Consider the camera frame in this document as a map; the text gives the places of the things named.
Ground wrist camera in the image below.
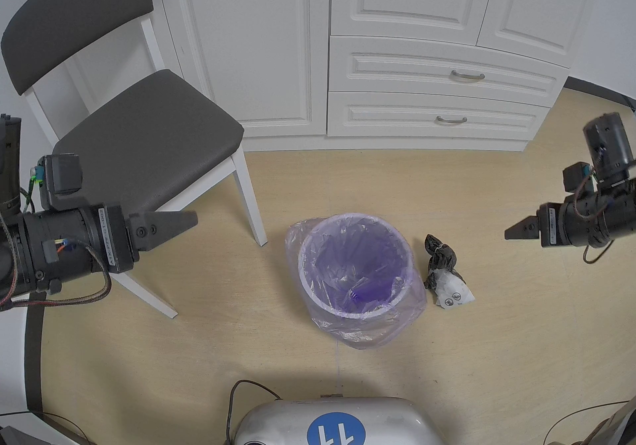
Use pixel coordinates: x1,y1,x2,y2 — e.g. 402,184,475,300
562,162,597,198
32,153,83,211

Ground white printed wrapper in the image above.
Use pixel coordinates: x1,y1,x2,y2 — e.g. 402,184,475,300
431,270,476,309

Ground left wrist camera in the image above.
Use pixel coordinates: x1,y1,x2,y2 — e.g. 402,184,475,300
32,153,83,211

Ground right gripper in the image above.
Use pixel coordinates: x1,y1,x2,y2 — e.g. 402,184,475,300
504,182,636,249

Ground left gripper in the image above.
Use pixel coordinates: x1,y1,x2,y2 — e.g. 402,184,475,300
22,205,199,295

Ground crumpled black plastic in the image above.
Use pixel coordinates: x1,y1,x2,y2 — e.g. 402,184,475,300
423,234,461,289

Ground white trash bin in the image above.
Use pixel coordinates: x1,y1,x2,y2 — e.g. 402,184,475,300
296,215,414,321

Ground white wardrobe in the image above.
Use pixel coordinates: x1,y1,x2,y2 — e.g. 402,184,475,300
30,0,604,153

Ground black cable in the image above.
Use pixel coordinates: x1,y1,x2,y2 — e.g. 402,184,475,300
0,411,96,445
226,380,282,440
543,400,633,445

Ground white chair dark grey seat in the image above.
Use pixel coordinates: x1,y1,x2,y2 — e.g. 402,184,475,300
0,0,269,320

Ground purple plastic bag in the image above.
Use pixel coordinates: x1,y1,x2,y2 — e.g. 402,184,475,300
285,214,428,351

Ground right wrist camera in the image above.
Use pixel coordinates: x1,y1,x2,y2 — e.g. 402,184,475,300
562,162,597,198

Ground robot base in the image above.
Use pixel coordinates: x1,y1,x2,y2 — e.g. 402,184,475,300
234,396,443,445

